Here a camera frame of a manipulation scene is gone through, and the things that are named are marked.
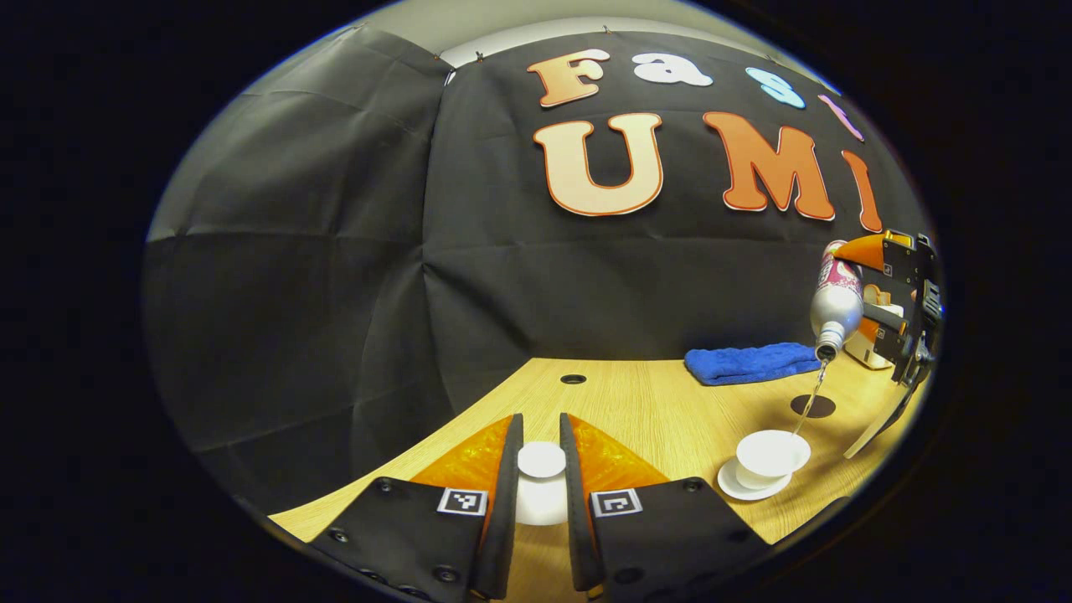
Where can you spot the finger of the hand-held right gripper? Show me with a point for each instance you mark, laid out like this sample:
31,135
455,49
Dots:
898,255
892,335

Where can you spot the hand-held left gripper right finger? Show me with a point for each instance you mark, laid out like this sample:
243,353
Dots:
576,528

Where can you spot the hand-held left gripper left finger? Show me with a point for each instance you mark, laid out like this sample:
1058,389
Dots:
507,519

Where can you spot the white teacup lid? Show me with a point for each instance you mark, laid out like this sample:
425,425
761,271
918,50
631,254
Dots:
541,469

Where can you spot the silver water bottle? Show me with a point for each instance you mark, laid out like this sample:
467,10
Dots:
836,310

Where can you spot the dark round coaster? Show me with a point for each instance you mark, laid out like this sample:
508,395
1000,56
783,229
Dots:
816,408

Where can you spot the white teacup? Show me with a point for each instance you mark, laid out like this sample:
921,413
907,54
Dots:
770,456

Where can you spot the white toaster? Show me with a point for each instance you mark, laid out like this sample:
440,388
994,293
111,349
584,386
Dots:
871,347

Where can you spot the toast slice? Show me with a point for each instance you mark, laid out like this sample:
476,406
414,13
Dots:
875,295

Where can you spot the blue towel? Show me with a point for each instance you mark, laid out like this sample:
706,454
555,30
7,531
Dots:
749,364

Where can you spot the white saucer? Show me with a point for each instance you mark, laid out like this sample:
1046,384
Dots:
737,487

